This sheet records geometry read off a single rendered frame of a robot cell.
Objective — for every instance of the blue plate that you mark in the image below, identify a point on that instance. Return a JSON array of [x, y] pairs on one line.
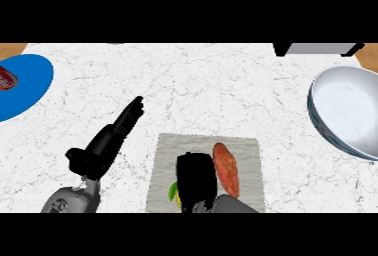
[[23, 85]]

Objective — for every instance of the white bowl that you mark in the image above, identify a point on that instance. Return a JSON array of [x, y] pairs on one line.
[[347, 111]]

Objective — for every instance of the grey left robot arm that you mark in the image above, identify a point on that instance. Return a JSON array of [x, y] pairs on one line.
[[71, 200]]

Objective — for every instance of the red can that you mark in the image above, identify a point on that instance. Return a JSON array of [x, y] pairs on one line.
[[6, 79]]

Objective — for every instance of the grey placemat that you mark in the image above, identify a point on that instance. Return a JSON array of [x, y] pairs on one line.
[[207, 146]]

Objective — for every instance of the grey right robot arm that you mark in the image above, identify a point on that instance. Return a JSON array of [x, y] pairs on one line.
[[225, 205]]

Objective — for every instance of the orange sweet potato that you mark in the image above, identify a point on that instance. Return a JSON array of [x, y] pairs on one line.
[[228, 170]]

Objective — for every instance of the yellow lemon with green leaf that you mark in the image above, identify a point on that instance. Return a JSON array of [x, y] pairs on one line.
[[173, 195]]

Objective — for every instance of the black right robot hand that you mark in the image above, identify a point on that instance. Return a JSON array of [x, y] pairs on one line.
[[195, 180]]

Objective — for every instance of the grey and black appliance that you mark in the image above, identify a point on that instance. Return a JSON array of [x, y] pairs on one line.
[[318, 48]]

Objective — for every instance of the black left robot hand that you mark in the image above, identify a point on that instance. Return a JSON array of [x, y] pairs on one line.
[[101, 150]]

